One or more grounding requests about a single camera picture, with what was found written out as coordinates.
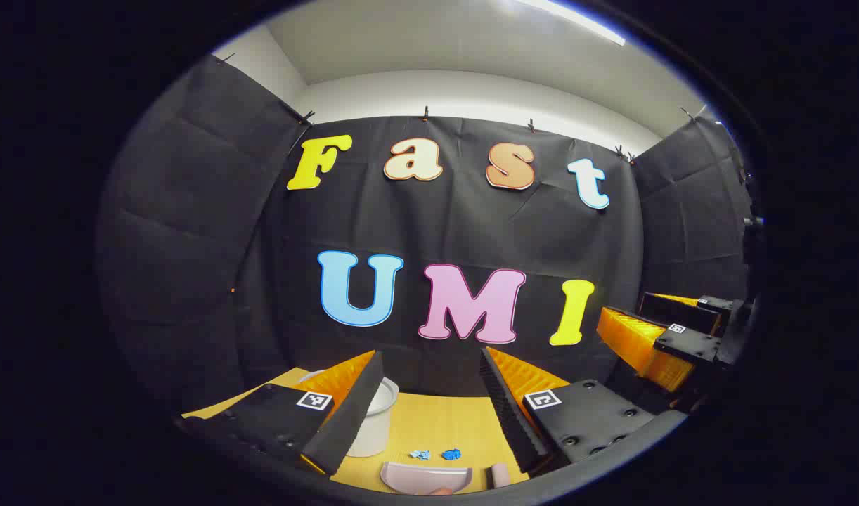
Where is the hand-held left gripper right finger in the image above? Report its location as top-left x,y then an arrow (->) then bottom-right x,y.
479,346 -> 659,474

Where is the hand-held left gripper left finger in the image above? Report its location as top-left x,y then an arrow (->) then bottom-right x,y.
179,349 -> 385,477

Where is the white ribbed garbage bin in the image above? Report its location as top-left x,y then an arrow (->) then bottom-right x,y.
299,369 -> 400,458

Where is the pale purple plastic dustpan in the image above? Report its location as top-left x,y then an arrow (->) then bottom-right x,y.
380,462 -> 472,496

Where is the yellow wooden desktop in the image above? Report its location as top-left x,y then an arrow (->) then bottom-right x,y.
183,367 -> 532,493

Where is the black backdrop cloth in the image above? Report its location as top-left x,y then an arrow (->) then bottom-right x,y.
96,55 -> 754,422

